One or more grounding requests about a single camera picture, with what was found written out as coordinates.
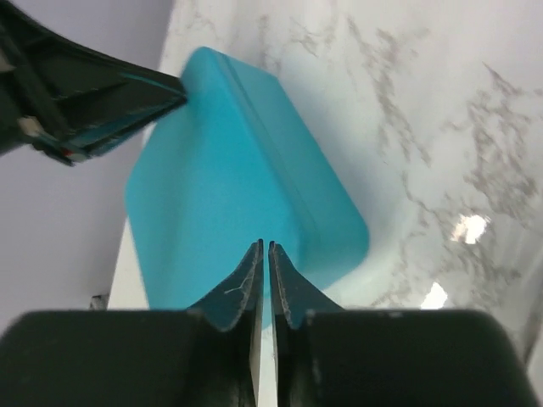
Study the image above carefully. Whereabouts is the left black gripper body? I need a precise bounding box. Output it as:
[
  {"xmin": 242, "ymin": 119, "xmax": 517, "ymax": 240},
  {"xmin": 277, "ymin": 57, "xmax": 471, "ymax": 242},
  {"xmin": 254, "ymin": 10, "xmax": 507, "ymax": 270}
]
[{"xmin": 1, "ymin": 46, "xmax": 47, "ymax": 155}]

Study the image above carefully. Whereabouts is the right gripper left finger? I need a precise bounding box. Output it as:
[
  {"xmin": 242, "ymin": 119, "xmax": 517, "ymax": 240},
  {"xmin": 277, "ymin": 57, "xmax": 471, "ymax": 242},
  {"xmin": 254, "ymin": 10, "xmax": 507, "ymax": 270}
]
[{"xmin": 1, "ymin": 241, "xmax": 264, "ymax": 406}]

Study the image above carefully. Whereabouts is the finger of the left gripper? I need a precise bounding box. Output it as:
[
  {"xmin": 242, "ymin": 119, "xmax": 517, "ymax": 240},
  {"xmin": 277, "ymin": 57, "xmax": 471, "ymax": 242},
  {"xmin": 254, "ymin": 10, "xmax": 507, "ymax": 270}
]
[{"xmin": 1, "ymin": 1, "xmax": 187, "ymax": 166}]

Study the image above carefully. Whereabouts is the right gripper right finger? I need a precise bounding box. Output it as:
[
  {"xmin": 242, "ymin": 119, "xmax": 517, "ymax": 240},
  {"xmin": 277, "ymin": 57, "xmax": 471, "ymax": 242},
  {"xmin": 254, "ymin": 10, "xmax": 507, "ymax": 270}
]
[{"xmin": 268, "ymin": 243, "xmax": 537, "ymax": 406}]

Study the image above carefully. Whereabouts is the teal box lid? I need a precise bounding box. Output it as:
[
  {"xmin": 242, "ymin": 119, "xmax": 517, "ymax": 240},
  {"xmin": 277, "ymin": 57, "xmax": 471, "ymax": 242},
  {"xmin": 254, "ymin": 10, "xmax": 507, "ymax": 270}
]
[{"xmin": 126, "ymin": 47, "xmax": 304, "ymax": 309}]

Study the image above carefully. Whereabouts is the teal chocolate box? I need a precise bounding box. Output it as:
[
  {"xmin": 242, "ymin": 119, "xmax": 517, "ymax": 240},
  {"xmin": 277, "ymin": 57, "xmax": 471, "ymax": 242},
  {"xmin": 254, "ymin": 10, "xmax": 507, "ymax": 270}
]
[{"xmin": 217, "ymin": 53, "xmax": 370, "ymax": 289}]

